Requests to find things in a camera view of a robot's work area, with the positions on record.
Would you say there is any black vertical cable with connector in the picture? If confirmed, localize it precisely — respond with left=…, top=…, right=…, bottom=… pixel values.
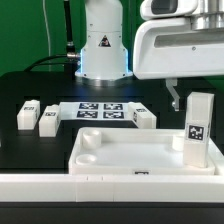
left=63, top=0, right=81, bottom=62

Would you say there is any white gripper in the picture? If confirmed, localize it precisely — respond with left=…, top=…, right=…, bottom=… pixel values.
left=133, top=17, right=224, bottom=111

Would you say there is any white desk top tray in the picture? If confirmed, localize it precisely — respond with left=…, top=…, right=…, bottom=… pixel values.
left=69, top=127, right=224, bottom=176

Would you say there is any thin white hanging cable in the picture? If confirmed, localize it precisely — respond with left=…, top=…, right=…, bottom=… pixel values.
left=41, top=0, right=53, bottom=72

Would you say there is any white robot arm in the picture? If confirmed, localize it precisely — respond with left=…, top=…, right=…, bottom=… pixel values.
left=76, top=0, right=224, bottom=110

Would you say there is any black cable on table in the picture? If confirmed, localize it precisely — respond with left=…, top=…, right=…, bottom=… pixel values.
left=23, top=54, right=81, bottom=72

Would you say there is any white fiducial marker plate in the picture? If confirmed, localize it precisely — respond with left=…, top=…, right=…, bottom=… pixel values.
left=60, top=102, right=131, bottom=121

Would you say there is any white L-shaped obstacle fence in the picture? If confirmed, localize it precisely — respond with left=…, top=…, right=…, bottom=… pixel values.
left=0, top=174, right=224, bottom=203

